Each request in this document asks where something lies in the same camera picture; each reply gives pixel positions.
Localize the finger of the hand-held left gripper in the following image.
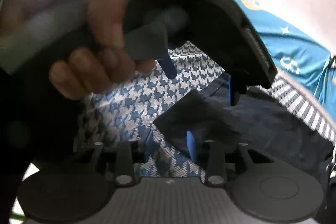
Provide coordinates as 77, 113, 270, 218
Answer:
157, 51, 178, 80
228, 74, 241, 107

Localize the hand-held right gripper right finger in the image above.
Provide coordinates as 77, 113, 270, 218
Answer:
185, 131, 274, 186

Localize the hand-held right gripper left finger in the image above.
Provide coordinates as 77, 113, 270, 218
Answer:
89, 130, 155, 186

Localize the black t-shirt with red print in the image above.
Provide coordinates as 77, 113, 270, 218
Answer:
153, 73, 335, 188

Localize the blue white houndstooth mat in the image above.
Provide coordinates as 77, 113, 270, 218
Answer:
73, 40, 336, 180

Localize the blue printed bed sheet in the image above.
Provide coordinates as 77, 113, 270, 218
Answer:
231, 0, 336, 114

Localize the green cable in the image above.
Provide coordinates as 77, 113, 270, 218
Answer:
10, 202, 28, 224

